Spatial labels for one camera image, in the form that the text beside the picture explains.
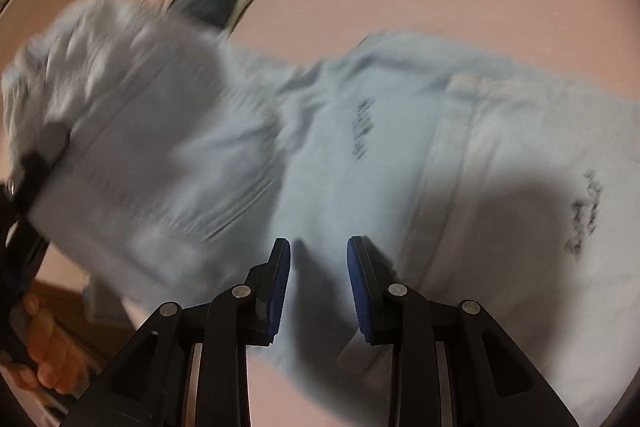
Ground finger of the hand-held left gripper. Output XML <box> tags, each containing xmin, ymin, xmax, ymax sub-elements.
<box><xmin>14</xmin><ymin>122</ymin><xmax>72</xmax><ymax>210</ymax></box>

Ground folded pale green cloth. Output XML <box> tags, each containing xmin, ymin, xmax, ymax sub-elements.
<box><xmin>225</xmin><ymin>0</ymin><xmax>259</xmax><ymax>35</ymax></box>

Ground person's left hand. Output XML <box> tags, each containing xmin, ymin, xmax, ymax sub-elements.
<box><xmin>9</xmin><ymin>294</ymin><xmax>95</xmax><ymax>397</ymax></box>

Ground light blue strawberry pants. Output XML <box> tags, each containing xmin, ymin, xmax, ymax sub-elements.
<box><xmin>0</xmin><ymin>0</ymin><xmax>640</xmax><ymax>418</ymax></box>

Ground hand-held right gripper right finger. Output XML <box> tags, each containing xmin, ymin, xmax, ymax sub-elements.
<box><xmin>346</xmin><ymin>235</ymin><xmax>581</xmax><ymax>427</ymax></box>

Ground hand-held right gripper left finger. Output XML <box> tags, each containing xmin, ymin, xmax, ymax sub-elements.
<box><xmin>60</xmin><ymin>238</ymin><xmax>292</xmax><ymax>427</ymax></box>

